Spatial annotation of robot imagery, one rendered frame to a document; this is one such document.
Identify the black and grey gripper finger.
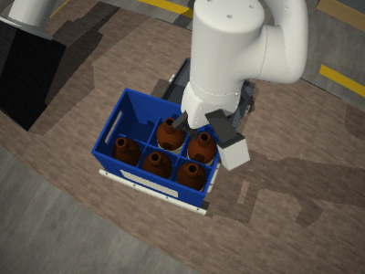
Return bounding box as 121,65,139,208
227,96,245,119
172,111,198,141

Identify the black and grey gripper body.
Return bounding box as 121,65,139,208
181,81,241,129

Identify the blue crate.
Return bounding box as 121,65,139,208
100,93,220,208

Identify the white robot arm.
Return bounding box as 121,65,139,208
0,0,308,171

